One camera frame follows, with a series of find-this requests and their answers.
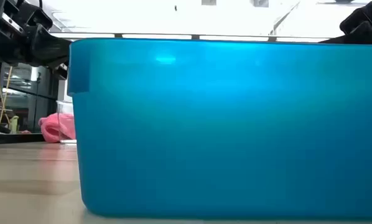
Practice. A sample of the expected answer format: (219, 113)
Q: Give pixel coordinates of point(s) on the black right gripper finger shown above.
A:
(354, 39)

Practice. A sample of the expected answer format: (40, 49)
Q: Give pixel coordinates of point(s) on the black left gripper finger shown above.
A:
(50, 46)
(62, 71)

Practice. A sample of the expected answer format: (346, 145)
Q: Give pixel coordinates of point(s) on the pink microfiber towel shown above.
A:
(50, 128)

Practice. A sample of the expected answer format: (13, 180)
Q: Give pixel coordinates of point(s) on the clear plastic container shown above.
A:
(66, 107)

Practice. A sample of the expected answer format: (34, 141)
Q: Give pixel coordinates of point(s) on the thin black stand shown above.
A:
(36, 99)

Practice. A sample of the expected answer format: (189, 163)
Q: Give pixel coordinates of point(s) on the green bottle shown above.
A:
(14, 124)

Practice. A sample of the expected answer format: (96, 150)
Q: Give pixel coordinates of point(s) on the large blue plastic basket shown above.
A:
(223, 130)

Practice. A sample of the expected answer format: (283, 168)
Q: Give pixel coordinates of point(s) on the black table edge rail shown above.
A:
(12, 138)

